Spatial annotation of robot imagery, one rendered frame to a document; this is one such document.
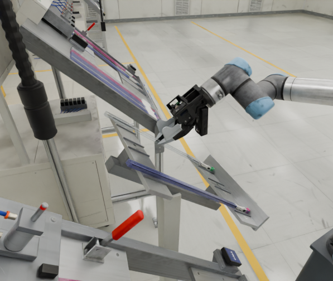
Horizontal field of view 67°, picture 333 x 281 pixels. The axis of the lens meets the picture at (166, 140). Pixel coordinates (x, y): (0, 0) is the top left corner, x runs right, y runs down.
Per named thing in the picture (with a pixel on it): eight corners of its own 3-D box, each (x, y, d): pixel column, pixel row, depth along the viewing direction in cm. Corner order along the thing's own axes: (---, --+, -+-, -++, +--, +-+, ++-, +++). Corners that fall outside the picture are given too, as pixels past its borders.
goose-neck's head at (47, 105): (58, 127, 22) (44, 77, 19) (57, 139, 20) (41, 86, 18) (36, 131, 21) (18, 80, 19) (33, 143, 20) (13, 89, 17)
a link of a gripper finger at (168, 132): (149, 135, 77) (171, 115, 77) (159, 146, 81) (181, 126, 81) (153, 140, 75) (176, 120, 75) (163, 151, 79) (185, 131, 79)
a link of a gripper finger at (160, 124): (144, 127, 81) (167, 110, 80) (154, 138, 84) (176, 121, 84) (147, 133, 78) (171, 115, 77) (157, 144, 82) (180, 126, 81)
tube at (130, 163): (244, 210, 84) (246, 208, 84) (247, 213, 83) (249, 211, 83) (125, 162, 52) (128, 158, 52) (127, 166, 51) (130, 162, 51)
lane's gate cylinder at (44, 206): (36, 217, 25) (48, 202, 24) (35, 222, 25) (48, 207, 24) (30, 216, 25) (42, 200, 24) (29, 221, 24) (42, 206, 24)
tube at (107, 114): (210, 169, 100) (212, 167, 100) (212, 172, 99) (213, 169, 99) (103, 114, 69) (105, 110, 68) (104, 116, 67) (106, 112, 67)
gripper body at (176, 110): (163, 106, 79) (193, 81, 79) (176, 122, 85) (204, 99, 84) (174, 117, 73) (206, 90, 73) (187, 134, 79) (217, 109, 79)
